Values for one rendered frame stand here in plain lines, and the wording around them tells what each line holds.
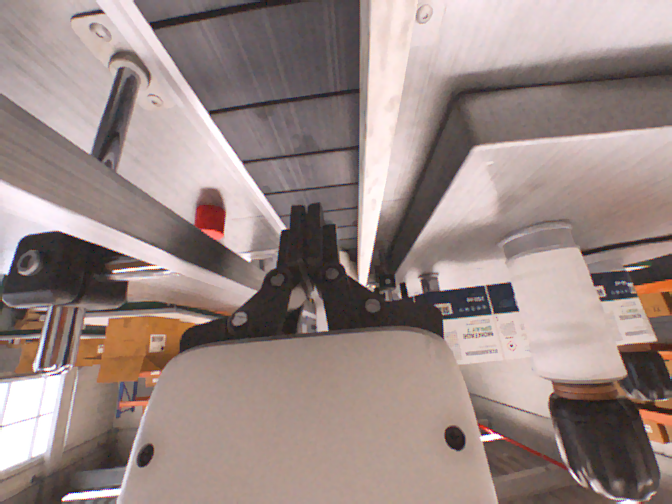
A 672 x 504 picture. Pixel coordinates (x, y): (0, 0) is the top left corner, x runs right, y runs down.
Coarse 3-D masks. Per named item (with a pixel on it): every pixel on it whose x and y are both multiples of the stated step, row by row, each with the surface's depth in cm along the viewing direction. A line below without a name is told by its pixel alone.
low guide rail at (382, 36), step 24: (360, 0) 7; (384, 0) 6; (408, 0) 6; (360, 24) 8; (384, 24) 6; (408, 24) 6; (360, 48) 8; (384, 48) 7; (408, 48) 7; (360, 72) 9; (384, 72) 7; (360, 96) 10; (384, 96) 8; (360, 120) 11; (384, 120) 9; (360, 144) 12; (384, 144) 10; (360, 168) 14; (384, 168) 12; (360, 192) 16; (360, 216) 18; (360, 240) 21; (360, 264) 28
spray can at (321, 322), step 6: (342, 252) 32; (348, 252) 34; (342, 258) 32; (348, 258) 33; (342, 264) 32; (348, 264) 33; (348, 270) 32; (318, 300) 31; (318, 306) 31; (318, 312) 30; (324, 312) 30; (318, 318) 30; (324, 318) 30; (318, 324) 30; (324, 324) 29; (318, 330) 30; (324, 330) 29
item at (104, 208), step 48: (0, 96) 4; (0, 144) 3; (48, 144) 4; (0, 192) 4; (48, 192) 4; (96, 192) 5; (144, 192) 6; (96, 240) 6; (144, 240) 6; (192, 240) 8; (240, 288) 12
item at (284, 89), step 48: (144, 0) 8; (192, 0) 8; (240, 0) 8; (288, 0) 8; (336, 0) 8; (192, 48) 9; (240, 48) 9; (288, 48) 10; (336, 48) 10; (240, 96) 11; (288, 96) 12; (336, 96) 12; (240, 144) 14; (288, 144) 14; (336, 144) 15; (288, 192) 19; (336, 192) 20
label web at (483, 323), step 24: (480, 288) 51; (504, 288) 50; (456, 312) 50; (480, 312) 49; (504, 312) 49; (456, 336) 49; (480, 336) 48; (504, 336) 47; (456, 360) 47; (480, 360) 47
